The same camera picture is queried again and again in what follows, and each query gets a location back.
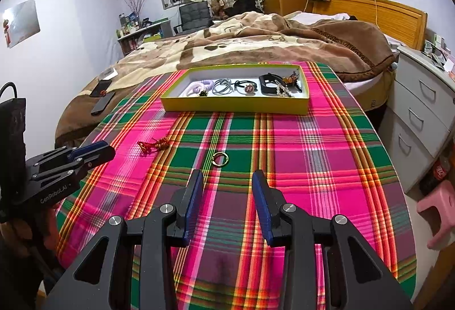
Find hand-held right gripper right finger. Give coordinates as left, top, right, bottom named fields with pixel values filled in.
left=252, top=169, right=415, bottom=310

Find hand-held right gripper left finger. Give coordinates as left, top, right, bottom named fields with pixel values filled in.
left=41, top=169, right=204, bottom=310

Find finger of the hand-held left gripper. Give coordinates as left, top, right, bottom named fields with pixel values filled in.
left=26, top=141, right=109, bottom=172
left=30, top=150, right=116, bottom=183

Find red knot ornament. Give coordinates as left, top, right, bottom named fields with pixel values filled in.
left=137, top=136, right=171, bottom=155

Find yellow cardboard box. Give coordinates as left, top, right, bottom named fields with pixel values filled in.
left=160, top=63, right=310, bottom=116

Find silver chain bracelet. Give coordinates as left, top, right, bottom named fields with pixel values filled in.
left=274, top=77, right=295, bottom=99

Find purple spiral hair tie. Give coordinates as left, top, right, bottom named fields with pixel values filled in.
left=188, top=79, right=214, bottom=95

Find dark beaded bracelet amber charm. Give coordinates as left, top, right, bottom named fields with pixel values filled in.
left=281, top=71, right=303, bottom=93

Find dark grey phone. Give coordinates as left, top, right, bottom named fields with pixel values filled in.
left=90, top=91, right=116, bottom=116

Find black phone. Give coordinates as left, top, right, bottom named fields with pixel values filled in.
left=90, top=79, right=112, bottom=98

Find pink green plaid blanket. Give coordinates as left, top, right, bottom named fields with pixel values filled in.
left=55, top=61, right=418, bottom=310

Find black box device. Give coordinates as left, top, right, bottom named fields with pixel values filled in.
left=0, top=82, right=28, bottom=197

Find black fitness band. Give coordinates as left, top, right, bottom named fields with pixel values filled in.
left=259, top=72, right=281, bottom=96

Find group of bottles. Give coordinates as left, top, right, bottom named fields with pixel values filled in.
left=117, top=11, right=143, bottom=38

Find white desk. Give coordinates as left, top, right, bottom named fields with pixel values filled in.
left=117, top=18, right=175, bottom=56

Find purple dried flower branches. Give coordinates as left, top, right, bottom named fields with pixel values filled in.
left=123, top=0, right=155, bottom=22

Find bed mattress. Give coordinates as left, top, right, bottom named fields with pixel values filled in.
left=341, top=34, right=402, bottom=111

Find black chair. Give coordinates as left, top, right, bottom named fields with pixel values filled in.
left=173, top=0, right=214, bottom=36

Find brown paw print blanket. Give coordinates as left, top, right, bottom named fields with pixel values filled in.
left=53, top=11, right=397, bottom=150

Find white drawer cabinet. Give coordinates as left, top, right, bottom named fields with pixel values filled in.
left=377, top=45, right=455, bottom=195

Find pink plastic stool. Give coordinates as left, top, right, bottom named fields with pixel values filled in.
left=417, top=185, right=455, bottom=250

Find soda bottle red label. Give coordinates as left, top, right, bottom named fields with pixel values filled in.
left=421, top=155, right=454, bottom=193

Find brown teddy bear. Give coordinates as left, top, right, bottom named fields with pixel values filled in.
left=208, top=0, right=228, bottom=19

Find white pillow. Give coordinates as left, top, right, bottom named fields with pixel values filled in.
left=284, top=11, right=351, bottom=24

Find black bag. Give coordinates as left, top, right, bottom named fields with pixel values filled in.
left=233, top=0, right=265, bottom=17

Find black eyeglasses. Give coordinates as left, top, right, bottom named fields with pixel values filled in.
left=425, top=41, right=446, bottom=63

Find wooden bed headboard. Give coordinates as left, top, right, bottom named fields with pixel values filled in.
left=306, top=0, right=429, bottom=51

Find small boxes on cabinet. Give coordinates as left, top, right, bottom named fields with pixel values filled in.
left=432, top=34, right=455, bottom=76

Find grey hair tie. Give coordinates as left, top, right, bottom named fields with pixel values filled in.
left=212, top=78, right=234, bottom=96

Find wall poster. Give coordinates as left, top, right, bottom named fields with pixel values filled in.
left=2, top=0, right=40, bottom=49

